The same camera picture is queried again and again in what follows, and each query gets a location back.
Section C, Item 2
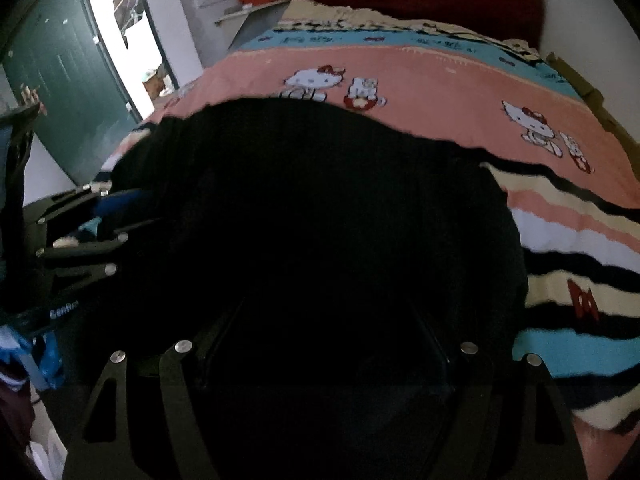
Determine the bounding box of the grey bedside shelf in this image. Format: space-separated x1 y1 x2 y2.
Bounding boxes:
214 0 294 52

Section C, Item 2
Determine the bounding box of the dark door frame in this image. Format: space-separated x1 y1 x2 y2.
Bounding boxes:
74 0 177 122

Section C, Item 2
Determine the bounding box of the pink cartoon printed blanket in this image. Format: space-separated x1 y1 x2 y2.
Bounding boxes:
97 0 640 480

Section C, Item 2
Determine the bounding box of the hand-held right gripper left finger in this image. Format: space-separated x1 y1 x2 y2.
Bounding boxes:
62 302 248 480

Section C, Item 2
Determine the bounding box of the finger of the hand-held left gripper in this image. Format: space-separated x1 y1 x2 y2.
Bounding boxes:
37 216 169 282
37 186 162 227

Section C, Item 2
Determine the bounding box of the green metal door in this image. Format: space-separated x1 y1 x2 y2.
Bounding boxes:
0 0 144 187

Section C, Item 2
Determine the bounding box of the door handle with lock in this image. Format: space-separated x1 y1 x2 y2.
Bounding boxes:
19 85 48 117

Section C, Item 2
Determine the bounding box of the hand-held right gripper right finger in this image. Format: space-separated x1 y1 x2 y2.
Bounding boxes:
410 307 588 480

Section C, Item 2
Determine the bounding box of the black hooded jacket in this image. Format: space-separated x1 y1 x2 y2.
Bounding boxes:
75 95 531 480

